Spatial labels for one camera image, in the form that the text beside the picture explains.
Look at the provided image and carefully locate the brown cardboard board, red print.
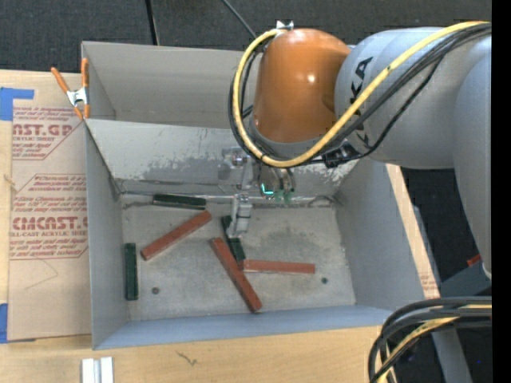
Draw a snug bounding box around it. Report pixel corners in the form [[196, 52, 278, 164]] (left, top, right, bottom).
[[0, 69, 442, 343]]

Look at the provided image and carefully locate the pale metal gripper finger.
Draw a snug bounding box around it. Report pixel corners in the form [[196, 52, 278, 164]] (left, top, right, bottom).
[[217, 146, 256, 192], [228, 192, 254, 239]]

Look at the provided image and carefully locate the grey metal bin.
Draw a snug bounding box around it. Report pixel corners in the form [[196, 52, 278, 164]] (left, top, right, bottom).
[[81, 41, 427, 351]]

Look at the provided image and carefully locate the red-brown flat block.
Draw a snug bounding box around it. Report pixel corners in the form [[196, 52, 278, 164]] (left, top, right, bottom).
[[139, 209, 213, 262], [240, 259, 317, 276], [208, 236, 263, 314]]

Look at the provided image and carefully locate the dark green flat block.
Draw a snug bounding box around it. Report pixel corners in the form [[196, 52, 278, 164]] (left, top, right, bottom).
[[220, 215, 247, 263], [152, 193, 208, 211], [123, 242, 140, 302]]

